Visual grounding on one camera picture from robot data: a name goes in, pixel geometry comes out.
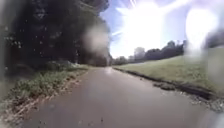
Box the grey asphalt path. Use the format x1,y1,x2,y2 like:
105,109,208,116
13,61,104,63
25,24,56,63
19,65,224,128

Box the distant row of trees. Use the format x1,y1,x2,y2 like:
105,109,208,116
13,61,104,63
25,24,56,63
111,31,224,66

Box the grass slope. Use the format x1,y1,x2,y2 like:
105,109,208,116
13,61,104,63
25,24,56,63
113,46,224,98

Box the concrete kerb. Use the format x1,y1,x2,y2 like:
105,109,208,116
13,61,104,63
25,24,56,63
113,67,219,101

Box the dark wood of trees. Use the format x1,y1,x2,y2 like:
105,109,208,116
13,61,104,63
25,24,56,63
0,0,113,73

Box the weedy grass verge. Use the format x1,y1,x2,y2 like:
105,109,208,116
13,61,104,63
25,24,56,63
0,63,90,126

